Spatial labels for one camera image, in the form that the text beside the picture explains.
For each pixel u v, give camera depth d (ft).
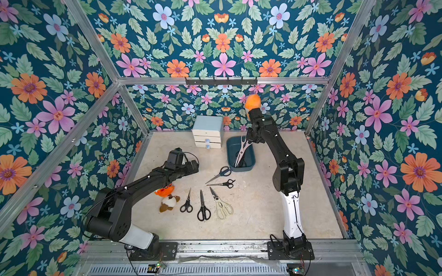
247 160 3.44
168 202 2.82
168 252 2.41
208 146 3.57
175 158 2.35
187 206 2.83
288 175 1.85
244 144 3.06
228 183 3.13
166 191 2.83
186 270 2.30
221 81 3.05
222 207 2.82
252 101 3.15
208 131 3.34
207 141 3.43
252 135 2.75
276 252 2.41
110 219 1.45
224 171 3.24
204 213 2.76
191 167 2.76
